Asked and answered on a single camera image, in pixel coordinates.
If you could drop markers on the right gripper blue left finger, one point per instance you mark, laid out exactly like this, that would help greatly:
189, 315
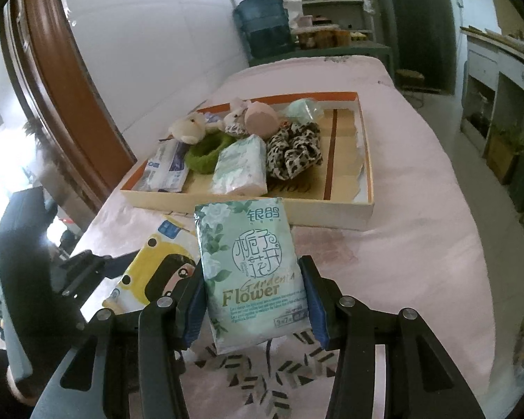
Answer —
167, 327

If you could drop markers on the green fuzzy scrunchie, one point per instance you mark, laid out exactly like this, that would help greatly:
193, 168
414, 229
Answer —
203, 157

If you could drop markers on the blue water jug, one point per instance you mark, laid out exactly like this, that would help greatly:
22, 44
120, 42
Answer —
263, 27

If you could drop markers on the purple white tissue pack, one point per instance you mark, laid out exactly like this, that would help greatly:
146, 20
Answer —
166, 170

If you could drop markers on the dark refrigerator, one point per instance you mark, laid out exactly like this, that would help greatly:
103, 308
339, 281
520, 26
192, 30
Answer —
426, 42

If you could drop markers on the orange-rimmed cardboard tray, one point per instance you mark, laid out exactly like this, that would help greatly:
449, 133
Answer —
338, 194

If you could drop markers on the green flower tissue pack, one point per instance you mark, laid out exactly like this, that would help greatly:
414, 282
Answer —
255, 289

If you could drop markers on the leopard print scrunchie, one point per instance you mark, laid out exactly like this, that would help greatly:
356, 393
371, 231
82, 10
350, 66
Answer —
292, 150

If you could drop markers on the brown wooden door frame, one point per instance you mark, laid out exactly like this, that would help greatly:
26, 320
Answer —
57, 95

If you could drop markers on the plush bunny purple dress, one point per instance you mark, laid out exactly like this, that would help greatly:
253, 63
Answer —
193, 128

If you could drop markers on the pink bed sheet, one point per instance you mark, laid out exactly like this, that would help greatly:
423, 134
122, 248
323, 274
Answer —
421, 249

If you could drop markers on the mint item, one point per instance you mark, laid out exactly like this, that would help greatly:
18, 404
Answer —
304, 111

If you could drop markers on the pink egg-shaped sponge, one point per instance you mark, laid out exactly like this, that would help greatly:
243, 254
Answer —
260, 119

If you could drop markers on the yellow cartoon tissue pack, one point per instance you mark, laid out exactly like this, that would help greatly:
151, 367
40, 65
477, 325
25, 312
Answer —
169, 255

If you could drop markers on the white kitchen counter cabinet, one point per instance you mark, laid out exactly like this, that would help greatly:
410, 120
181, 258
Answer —
493, 107

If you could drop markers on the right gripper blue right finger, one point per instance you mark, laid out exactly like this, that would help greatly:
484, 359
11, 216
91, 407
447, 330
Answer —
341, 322

